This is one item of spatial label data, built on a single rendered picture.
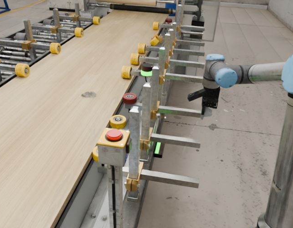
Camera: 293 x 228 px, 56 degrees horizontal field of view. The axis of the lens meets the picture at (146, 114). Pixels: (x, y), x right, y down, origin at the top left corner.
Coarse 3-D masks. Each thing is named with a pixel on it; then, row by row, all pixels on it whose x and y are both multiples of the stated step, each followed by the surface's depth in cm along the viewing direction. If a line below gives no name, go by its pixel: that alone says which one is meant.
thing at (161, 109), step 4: (128, 104) 158; (132, 104) 157; (136, 104) 157; (140, 104) 158; (128, 108) 159; (160, 108) 155; (164, 108) 155; (168, 108) 155; (172, 108) 156; (176, 108) 156; (180, 108) 156; (160, 112) 157; (164, 112) 156; (168, 112) 156; (172, 112) 155; (176, 112) 155; (180, 112) 154; (184, 112) 154; (188, 112) 153; (192, 112) 153; (196, 112) 153; (200, 112) 153; (192, 116) 154; (196, 116) 154; (200, 116) 153
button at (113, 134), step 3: (111, 129) 71; (114, 129) 72; (108, 132) 70; (111, 132) 70; (114, 132) 70; (117, 132) 71; (120, 132) 71; (108, 135) 69; (111, 135) 69; (114, 135) 69; (117, 135) 69; (120, 135) 70; (108, 138) 69; (111, 138) 69; (114, 138) 69; (117, 138) 69
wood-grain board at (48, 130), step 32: (96, 32) 266; (128, 32) 271; (64, 64) 194; (96, 64) 196; (128, 64) 199; (0, 96) 151; (32, 96) 152; (64, 96) 154; (96, 96) 155; (0, 128) 126; (32, 128) 127; (64, 128) 128; (96, 128) 129; (0, 160) 108; (32, 160) 108; (64, 160) 109; (0, 192) 94; (32, 192) 95; (64, 192) 95; (0, 224) 84; (32, 224) 84
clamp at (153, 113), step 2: (158, 102) 159; (158, 104) 156; (158, 106) 155; (158, 108) 155; (152, 110) 151; (154, 110) 151; (156, 110) 151; (158, 110) 156; (150, 112) 150; (152, 112) 152; (154, 112) 150; (156, 112) 151; (150, 114) 150; (152, 114) 150; (154, 114) 150; (156, 114) 151; (150, 116) 151; (152, 116) 151; (154, 116) 150; (156, 116) 150; (150, 118) 152; (152, 118) 151; (154, 118) 151; (156, 118) 153
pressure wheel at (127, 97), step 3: (126, 93) 159; (129, 93) 159; (132, 93) 159; (123, 96) 155; (126, 96) 156; (129, 96) 156; (132, 96) 157; (135, 96) 156; (123, 99) 155; (126, 99) 153; (129, 99) 153; (132, 99) 154; (135, 99) 155; (126, 102) 154; (129, 102) 154; (132, 102) 155; (135, 102) 156; (129, 111) 161
